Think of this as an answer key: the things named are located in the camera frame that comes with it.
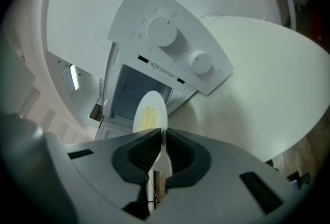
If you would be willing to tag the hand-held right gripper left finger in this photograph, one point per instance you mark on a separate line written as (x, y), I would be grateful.
(103, 163)

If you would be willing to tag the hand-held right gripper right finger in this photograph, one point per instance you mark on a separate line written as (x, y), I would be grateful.
(227, 179)

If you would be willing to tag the white round plate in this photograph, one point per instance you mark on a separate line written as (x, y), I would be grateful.
(153, 99)

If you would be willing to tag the white microwave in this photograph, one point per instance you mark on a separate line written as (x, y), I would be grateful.
(159, 11)

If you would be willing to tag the ceiling tube light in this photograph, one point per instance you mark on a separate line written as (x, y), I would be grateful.
(74, 77)

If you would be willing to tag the large white table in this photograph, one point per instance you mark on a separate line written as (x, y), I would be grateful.
(257, 76)

